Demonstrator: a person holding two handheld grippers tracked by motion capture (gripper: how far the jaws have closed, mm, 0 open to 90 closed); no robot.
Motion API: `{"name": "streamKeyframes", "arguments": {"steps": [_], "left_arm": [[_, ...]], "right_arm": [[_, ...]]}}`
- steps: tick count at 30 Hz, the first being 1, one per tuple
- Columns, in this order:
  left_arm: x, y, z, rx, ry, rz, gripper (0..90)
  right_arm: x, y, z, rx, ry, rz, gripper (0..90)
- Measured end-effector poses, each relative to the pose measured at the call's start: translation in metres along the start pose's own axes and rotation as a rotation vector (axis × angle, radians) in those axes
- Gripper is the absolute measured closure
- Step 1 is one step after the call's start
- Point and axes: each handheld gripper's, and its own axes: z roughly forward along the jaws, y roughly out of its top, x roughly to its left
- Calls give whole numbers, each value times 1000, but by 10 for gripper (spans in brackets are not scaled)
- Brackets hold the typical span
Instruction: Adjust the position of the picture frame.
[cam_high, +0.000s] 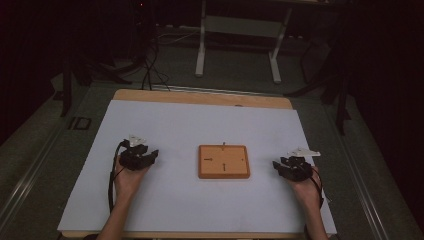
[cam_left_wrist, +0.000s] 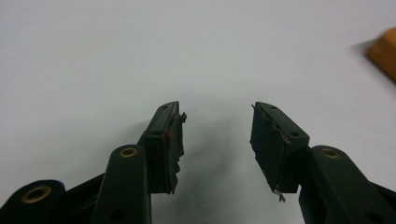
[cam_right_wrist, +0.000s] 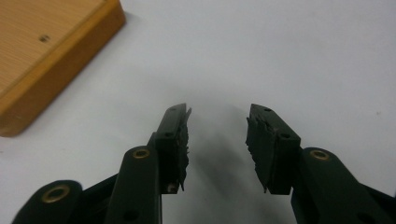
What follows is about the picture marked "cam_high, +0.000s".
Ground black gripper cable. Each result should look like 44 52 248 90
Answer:
309 166 326 209
107 139 130 214

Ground dark floor frame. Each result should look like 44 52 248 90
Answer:
67 116 93 131

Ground white table sheet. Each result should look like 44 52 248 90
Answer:
57 99 338 235

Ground black stand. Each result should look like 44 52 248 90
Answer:
285 33 356 136
58 49 134 118

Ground white metal stand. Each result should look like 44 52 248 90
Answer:
194 0 295 85

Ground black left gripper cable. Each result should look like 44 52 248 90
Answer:
107 139 130 214

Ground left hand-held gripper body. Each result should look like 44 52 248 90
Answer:
118 134 155 172

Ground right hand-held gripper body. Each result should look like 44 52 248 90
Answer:
280 147 322 183

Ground person's left hand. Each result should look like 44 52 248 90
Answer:
113 159 150 205

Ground metal floor rail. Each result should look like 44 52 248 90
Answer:
150 84 278 98

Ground wooden board with slots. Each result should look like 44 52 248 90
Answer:
197 143 252 180

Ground person's right hand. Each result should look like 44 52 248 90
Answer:
287 165 324 206

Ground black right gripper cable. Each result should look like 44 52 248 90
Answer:
309 166 326 209

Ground black floor cables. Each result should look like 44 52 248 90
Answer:
140 29 201 92

